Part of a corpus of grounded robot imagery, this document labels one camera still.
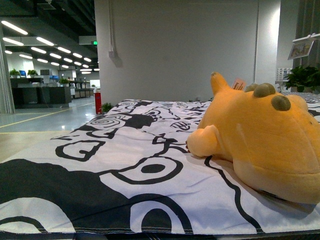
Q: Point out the yellow plush dinosaur toy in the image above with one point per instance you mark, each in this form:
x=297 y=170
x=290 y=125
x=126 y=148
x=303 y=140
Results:
x=271 y=139

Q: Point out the small green floor plant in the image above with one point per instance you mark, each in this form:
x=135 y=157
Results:
x=106 y=107

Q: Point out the black and white patterned cloth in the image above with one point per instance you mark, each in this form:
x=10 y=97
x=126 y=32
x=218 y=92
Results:
x=129 y=171

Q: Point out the dark office counter desk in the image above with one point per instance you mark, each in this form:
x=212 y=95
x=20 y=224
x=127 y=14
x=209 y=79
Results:
x=31 y=93

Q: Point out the green potted plant right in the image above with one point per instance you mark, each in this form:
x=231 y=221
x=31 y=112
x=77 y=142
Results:
x=303 y=78

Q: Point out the framed picture on shelf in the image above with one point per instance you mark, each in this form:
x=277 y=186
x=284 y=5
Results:
x=300 y=50

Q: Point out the white wall socket box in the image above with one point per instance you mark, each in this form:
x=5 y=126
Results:
x=112 y=54

